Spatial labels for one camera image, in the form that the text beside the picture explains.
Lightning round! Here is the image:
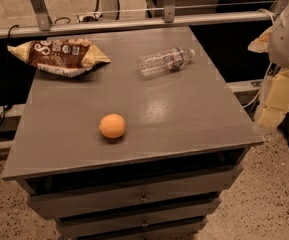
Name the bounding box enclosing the metal rail bracket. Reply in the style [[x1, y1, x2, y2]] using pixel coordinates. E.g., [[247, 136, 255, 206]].
[[30, 0, 52, 31], [164, 0, 176, 23]]

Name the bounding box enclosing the left metal rail bracket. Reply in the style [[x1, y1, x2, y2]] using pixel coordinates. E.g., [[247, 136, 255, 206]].
[[30, 0, 52, 31]]

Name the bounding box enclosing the middle metal rail bracket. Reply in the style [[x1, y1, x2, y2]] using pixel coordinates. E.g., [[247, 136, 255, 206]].
[[164, 0, 176, 23]]

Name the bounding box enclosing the middle grey drawer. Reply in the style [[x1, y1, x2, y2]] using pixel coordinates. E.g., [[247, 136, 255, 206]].
[[55, 197, 222, 239]]

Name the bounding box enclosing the metal guard rail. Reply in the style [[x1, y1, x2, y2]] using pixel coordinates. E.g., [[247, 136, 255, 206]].
[[0, 9, 277, 39]]

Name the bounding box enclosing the grey drawer cabinet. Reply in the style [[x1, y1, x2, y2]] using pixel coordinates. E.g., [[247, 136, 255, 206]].
[[1, 26, 265, 240]]

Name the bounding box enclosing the black cable left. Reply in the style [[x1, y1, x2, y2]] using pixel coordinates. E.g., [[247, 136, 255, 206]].
[[0, 24, 20, 142]]

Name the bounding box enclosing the orange fruit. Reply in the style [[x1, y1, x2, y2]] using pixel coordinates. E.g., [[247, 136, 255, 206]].
[[99, 114, 126, 139]]

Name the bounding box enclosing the clear plastic water bottle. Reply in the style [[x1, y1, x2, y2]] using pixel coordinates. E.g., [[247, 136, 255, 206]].
[[138, 47, 196, 77]]

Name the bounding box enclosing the brown chip bag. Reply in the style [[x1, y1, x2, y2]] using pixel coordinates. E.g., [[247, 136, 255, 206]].
[[7, 38, 111, 78]]

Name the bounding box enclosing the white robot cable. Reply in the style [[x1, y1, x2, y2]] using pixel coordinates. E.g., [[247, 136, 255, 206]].
[[242, 62, 274, 109]]

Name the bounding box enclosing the bottom grey drawer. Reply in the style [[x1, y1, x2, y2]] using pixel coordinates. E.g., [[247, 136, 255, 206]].
[[71, 216, 208, 240]]

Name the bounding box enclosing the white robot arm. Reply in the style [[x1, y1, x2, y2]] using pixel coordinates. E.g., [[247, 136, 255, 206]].
[[248, 3, 289, 129]]

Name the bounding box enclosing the top grey drawer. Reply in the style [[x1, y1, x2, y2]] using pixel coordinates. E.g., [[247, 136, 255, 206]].
[[28, 165, 242, 219]]

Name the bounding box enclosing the grey drawer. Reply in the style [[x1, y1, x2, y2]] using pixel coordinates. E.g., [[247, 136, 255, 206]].
[[55, 197, 222, 239], [28, 165, 242, 219], [71, 216, 208, 240]]

